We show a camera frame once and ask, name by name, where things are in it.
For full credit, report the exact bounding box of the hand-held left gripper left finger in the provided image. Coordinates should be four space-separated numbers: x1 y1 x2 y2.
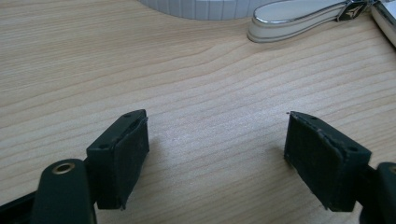
85 108 150 211

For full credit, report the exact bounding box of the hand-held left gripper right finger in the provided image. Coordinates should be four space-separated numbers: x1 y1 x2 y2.
283 110 373 213

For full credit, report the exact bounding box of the white chrome-edged object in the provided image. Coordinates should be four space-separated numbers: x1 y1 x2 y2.
370 1 396 49

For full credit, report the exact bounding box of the white ribbed round container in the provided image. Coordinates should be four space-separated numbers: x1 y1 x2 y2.
136 0 283 21

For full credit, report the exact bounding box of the white chrome-trimmed handle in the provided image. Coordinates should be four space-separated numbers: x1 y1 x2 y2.
247 0 379 44

